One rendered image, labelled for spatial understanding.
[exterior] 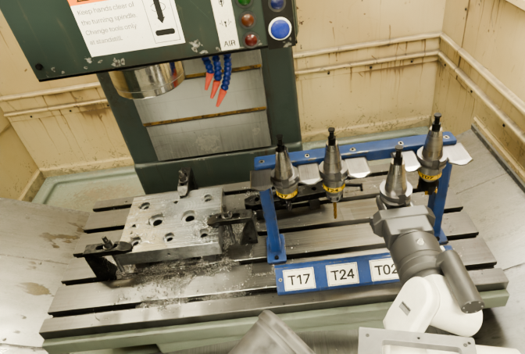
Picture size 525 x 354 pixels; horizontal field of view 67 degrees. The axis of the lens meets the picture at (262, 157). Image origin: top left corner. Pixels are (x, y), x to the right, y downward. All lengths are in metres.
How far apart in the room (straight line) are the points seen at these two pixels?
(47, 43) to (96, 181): 1.56
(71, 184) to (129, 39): 1.68
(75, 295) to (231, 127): 0.75
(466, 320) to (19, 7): 0.83
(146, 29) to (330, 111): 1.40
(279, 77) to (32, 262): 1.14
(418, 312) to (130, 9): 0.63
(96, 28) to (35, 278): 1.18
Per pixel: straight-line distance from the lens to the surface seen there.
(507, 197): 1.49
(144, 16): 0.67
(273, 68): 1.43
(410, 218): 0.82
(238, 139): 1.53
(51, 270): 1.72
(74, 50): 0.73
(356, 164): 0.93
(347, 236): 1.19
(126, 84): 0.88
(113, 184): 2.17
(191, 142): 1.55
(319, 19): 1.76
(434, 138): 0.92
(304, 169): 0.92
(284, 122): 1.54
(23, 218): 1.91
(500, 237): 1.40
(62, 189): 2.31
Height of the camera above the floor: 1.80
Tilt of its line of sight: 37 degrees down
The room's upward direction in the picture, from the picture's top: 10 degrees counter-clockwise
